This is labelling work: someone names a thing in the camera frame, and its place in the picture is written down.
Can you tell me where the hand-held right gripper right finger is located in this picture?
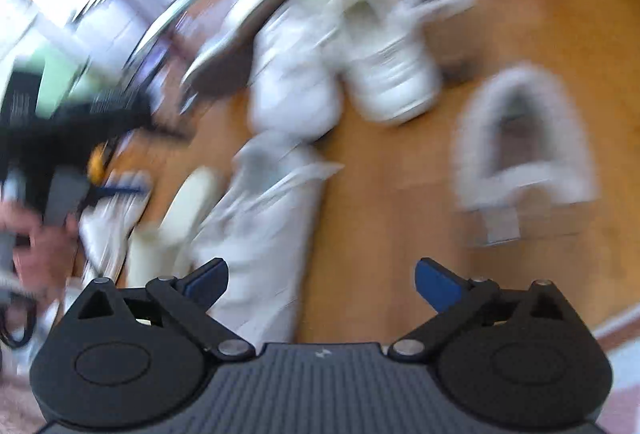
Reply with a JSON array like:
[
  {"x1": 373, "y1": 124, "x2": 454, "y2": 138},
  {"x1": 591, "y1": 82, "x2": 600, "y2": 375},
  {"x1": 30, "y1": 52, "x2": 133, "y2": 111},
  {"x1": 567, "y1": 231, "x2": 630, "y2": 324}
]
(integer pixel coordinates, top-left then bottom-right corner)
[{"x1": 387, "y1": 257, "x2": 581, "y2": 362}]

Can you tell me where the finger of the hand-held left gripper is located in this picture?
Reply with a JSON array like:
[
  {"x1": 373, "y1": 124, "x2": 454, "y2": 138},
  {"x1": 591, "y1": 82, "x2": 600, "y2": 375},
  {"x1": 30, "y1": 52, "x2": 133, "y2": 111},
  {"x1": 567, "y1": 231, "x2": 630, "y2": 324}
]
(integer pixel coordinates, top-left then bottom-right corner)
[{"x1": 85, "y1": 181, "x2": 151, "y2": 202}]

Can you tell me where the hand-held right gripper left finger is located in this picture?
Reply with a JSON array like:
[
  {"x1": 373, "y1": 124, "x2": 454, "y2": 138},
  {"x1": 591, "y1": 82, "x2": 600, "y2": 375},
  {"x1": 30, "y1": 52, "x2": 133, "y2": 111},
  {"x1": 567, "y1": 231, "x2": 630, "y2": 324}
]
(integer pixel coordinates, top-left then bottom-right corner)
[{"x1": 62, "y1": 257, "x2": 256, "y2": 362}]

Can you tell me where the white clog with charms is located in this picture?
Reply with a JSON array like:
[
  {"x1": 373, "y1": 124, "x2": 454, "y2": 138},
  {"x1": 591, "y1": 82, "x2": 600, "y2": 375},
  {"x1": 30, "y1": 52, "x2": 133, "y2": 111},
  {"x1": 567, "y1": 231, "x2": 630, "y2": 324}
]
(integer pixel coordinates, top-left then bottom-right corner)
[
  {"x1": 79, "y1": 171, "x2": 155, "y2": 284},
  {"x1": 340, "y1": 0, "x2": 445, "y2": 124}
]

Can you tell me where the cream slide sandal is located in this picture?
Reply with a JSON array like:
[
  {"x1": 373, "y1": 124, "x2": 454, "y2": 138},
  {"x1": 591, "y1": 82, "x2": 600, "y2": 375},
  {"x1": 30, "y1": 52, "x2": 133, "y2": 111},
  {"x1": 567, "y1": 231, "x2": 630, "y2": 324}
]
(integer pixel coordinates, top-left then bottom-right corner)
[{"x1": 124, "y1": 165, "x2": 222, "y2": 289}]

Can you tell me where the white strap sneaker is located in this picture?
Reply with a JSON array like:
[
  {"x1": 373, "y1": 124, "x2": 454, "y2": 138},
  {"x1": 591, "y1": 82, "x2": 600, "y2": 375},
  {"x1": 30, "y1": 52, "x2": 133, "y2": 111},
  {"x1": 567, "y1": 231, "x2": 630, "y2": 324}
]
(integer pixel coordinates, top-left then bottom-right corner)
[
  {"x1": 249, "y1": 21, "x2": 345, "y2": 146},
  {"x1": 189, "y1": 133, "x2": 347, "y2": 342}
]

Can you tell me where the white mesh sneaker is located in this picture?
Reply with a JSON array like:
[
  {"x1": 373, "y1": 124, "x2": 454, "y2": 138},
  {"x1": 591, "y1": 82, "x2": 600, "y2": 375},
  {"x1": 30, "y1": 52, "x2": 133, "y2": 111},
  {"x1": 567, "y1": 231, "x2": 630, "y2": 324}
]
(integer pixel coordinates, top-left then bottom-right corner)
[{"x1": 181, "y1": 0, "x2": 303, "y2": 89}]

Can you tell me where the person's left hand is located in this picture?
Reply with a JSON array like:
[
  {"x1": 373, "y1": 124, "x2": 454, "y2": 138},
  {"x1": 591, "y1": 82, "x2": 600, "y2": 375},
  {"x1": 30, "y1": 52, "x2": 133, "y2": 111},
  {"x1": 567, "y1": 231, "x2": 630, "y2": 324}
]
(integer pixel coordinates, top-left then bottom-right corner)
[{"x1": 0, "y1": 204, "x2": 81, "y2": 300}]

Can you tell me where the yellow rubber chicken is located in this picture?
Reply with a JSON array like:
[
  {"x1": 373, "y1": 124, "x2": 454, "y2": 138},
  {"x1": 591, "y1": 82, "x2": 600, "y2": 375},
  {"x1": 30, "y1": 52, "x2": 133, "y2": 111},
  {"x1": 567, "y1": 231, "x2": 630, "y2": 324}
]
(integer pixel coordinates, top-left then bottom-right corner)
[{"x1": 86, "y1": 141, "x2": 110, "y2": 185}]

